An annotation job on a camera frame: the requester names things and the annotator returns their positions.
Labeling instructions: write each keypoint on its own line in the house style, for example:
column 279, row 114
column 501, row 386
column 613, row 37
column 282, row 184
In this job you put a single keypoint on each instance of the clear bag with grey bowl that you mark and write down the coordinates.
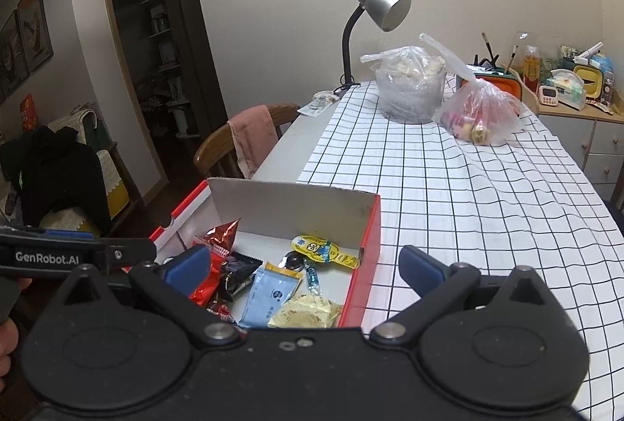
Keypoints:
column 409, row 94

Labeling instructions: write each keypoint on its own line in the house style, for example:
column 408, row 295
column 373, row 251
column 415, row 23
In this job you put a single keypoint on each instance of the black calligraphy brush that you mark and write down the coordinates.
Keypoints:
column 486, row 47
column 512, row 58

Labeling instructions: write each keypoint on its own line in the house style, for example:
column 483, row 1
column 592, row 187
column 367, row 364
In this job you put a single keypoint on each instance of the dark framed wall poster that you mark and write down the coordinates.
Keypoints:
column 12, row 60
column 35, row 26

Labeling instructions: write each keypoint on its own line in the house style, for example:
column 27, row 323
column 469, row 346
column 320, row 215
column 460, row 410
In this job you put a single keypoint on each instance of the dark brown small snack packet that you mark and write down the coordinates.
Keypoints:
column 239, row 272

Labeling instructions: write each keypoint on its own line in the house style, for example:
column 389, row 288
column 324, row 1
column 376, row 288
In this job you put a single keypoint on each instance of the white wooden cabinet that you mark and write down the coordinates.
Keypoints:
column 604, row 143

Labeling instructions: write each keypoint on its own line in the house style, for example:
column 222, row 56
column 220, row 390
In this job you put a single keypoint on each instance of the white tube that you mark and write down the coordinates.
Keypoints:
column 589, row 51

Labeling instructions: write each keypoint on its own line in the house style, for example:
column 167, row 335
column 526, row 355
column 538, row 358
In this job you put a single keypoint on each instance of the person's left hand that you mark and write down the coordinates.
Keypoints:
column 6, row 343

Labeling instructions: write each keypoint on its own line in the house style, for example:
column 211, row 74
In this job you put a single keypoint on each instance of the red paper bag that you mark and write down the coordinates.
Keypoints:
column 28, row 111

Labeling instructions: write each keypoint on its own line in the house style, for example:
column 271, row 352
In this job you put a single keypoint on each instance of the white black checkered tablecloth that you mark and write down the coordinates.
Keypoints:
column 463, row 206

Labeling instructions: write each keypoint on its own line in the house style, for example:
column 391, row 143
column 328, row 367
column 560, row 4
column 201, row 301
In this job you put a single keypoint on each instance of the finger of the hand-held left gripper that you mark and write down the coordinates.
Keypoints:
column 131, row 251

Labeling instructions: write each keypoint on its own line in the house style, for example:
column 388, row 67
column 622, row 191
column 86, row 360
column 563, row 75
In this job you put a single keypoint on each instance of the black round snack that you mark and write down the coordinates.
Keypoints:
column 294, row 261

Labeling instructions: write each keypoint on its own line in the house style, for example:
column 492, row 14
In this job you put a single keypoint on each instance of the brown wooden chair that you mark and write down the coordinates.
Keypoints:
column 214, row 155

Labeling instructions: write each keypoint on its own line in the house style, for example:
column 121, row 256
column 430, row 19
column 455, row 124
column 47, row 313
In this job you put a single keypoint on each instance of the orange liquid bottle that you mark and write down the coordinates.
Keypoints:
column 531, row 70

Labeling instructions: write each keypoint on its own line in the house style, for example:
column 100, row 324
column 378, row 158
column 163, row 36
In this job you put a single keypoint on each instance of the white kitchen timer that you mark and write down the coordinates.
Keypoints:
column 547, row 95

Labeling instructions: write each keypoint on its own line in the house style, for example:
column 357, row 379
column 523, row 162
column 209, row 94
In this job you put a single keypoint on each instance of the orange green pen holder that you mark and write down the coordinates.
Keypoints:
column 507, row 87

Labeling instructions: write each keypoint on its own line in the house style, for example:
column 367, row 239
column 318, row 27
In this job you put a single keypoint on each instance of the grey desk lamp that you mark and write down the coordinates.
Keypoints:
column 385, row 7

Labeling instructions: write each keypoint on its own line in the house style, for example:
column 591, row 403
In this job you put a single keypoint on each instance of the red and white cardboard box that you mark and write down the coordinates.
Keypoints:
column 292, row 206

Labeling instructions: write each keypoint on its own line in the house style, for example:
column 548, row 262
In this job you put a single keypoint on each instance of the plastic bag of pink snacks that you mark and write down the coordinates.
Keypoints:
column 480, row 114

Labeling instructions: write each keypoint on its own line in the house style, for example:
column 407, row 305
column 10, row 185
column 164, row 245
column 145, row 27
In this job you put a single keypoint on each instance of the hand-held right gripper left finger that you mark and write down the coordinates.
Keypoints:
column 187, row 266

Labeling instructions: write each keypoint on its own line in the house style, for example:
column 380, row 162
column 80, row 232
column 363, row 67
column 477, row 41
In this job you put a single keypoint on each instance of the pink towel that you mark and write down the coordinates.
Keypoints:
column 251, row 138

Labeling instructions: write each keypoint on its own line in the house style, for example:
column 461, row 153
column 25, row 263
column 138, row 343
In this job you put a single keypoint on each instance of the yellow tissue box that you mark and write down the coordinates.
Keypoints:
column 590, row 85

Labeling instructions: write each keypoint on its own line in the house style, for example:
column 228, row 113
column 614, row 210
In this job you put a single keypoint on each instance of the dark bookshelf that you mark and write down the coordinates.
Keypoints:
column 156, row 36

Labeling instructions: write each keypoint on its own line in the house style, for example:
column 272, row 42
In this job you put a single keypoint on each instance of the pale yellow snack packet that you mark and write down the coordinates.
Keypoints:
column 304, row 314

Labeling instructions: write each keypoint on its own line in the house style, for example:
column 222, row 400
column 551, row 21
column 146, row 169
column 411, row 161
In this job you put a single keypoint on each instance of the blue candy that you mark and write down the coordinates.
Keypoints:
column 313, row 279

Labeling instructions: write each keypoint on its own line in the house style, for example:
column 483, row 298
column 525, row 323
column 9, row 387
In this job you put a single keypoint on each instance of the white remote control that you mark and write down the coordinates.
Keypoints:
column 607, row 87

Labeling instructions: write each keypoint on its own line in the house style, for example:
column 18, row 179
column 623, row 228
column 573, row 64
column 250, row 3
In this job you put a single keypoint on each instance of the black clothing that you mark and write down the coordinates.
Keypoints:
column 53, row 172

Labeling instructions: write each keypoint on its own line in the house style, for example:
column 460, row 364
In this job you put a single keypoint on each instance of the yellow foil snack packet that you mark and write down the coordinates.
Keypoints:
column 346, row 261

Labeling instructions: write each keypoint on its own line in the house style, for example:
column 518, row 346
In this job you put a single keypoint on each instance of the green white tissue pack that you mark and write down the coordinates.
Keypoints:
column 568, row 90

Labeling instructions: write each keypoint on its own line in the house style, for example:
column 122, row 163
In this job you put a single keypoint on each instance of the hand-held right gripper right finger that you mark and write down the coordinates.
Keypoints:
column 417, row 266

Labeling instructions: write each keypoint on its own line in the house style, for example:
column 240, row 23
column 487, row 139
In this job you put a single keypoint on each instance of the light blue snack packet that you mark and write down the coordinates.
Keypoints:
column 270, row 299

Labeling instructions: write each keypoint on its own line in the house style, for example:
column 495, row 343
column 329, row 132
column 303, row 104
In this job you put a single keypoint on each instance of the red-brown shiny cookie packet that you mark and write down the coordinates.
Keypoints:
column 209, row 292

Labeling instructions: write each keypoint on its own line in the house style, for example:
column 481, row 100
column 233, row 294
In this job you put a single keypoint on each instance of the white leaflet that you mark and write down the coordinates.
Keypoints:
column 318, row 104

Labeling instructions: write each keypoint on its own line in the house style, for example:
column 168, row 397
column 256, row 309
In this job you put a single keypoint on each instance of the armchair with cream cover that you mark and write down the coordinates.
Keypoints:
column 114, row 192

